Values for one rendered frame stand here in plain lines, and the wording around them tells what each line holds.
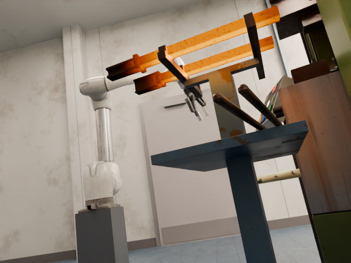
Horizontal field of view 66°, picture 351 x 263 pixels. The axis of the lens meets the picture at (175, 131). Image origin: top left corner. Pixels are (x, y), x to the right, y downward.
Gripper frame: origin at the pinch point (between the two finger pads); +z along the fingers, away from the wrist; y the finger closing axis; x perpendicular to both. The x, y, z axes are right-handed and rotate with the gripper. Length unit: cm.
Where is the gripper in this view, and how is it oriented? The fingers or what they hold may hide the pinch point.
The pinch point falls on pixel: (202, 114)
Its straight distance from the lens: 177.3
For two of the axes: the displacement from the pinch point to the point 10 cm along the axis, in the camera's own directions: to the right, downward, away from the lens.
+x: -5.8, 2.3, 7.8
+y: 6.5, -4.3, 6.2
